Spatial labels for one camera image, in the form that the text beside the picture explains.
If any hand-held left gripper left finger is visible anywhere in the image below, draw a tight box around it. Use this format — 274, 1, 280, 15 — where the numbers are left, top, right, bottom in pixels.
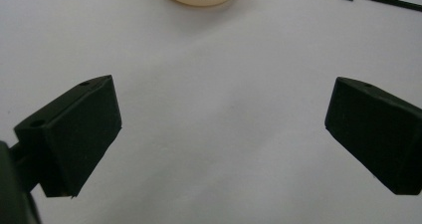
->
13, 74, 122, 198

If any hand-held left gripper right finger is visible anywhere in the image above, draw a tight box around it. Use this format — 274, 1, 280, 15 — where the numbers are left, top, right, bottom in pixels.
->
323, 76, 422, 196

